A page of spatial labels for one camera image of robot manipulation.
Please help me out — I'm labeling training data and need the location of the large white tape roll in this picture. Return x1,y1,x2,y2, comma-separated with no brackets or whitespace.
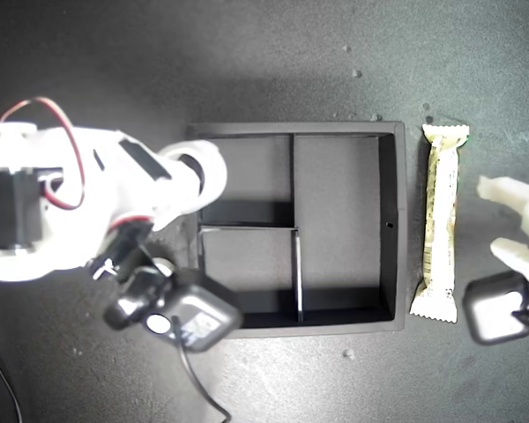
158,138,228,215

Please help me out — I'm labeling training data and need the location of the black camera cable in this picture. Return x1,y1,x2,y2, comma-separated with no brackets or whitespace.
174,334,233,423

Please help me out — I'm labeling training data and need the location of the thin black cable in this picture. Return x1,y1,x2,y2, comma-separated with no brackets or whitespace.
0,354,22,423

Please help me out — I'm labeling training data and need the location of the white wrapped snack bar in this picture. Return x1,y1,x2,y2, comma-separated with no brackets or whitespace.
408,122,471,326

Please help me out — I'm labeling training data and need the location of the black compartment tray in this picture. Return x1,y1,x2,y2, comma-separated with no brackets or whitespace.
186,122,407,339

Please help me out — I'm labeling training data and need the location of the small white tape roll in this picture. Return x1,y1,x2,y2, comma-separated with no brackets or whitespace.
152,256,176,278

